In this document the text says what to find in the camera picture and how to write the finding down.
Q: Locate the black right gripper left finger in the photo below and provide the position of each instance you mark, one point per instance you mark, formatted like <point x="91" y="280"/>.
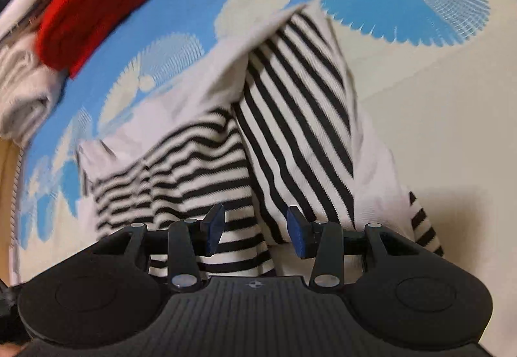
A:
<point x="183" y="242"/>

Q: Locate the blue white floral bedsheet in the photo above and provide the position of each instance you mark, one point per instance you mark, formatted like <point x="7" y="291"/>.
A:
<point x="437" y="77"/>

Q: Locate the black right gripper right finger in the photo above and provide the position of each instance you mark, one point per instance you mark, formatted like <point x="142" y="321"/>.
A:
<point x="328" y="244"/>

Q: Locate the black white striped garment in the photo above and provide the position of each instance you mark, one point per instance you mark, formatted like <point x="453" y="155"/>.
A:
<point x="269" y="119"/>

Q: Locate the grey white folded garment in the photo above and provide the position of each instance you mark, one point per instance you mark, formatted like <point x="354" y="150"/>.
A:
<point x="29" y="90"/>

